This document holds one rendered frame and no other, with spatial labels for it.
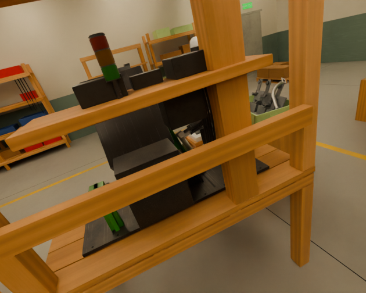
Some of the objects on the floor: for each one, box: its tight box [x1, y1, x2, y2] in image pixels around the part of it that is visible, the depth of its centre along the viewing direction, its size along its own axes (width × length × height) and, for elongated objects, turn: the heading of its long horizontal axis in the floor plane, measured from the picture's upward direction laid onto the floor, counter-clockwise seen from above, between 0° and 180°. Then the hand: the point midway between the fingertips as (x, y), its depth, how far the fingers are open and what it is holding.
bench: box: [45, 144, 315, 293], centre depth 145 cm, size 70×149×88 cm, turn 137°
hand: (183, 134), depth 115 cm, fingers closed on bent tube, 3 cm apart
